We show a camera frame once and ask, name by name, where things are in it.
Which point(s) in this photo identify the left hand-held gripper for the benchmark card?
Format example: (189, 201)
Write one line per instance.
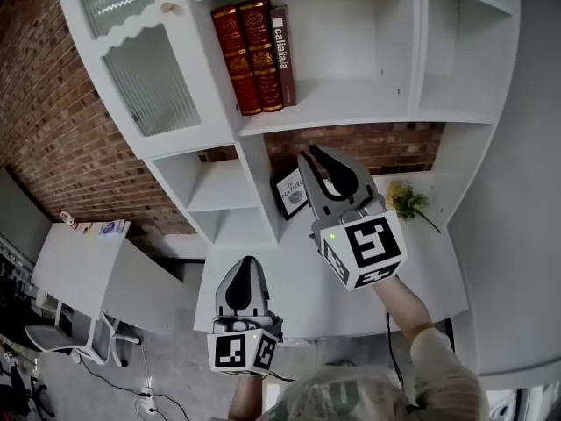
(236, 351)

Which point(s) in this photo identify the grey office chair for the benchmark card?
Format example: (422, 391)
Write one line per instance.
(57, 338)

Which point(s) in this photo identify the white and blue packets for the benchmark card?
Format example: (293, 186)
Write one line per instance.
(109, 228)

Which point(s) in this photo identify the black framed picture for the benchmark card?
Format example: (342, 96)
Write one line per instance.
(290, 193)

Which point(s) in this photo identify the person's left forearm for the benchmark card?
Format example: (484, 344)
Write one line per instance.
(245, 399)

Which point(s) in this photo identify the round wooden door knob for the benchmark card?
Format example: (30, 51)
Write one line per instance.
(169, 8)

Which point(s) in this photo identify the white side desk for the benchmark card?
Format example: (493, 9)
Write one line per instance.
(109, 279)

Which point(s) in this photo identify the white ribbed-glass cabinet door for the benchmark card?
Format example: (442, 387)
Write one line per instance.
(131, 116)

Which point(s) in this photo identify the thin brown book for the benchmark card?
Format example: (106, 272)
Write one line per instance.
(285, 64)

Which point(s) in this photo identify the white open-shelf cabinet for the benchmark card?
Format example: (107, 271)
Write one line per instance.
(350, 90)

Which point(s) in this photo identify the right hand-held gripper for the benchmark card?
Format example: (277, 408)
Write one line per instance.
(372, 244)

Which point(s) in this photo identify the yellow flower sprig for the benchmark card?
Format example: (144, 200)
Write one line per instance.
(405, 200)

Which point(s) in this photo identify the person's right forearm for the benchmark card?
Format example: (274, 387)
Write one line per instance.
(421, 323)

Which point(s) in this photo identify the white power strip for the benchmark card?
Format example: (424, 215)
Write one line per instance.
(148, 395)

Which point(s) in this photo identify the white bottle with red cap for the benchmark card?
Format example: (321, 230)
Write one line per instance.
(68, 219)

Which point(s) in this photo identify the thick red gold-trimmed book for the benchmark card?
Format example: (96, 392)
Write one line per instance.
(239, 64)
(263, 55)

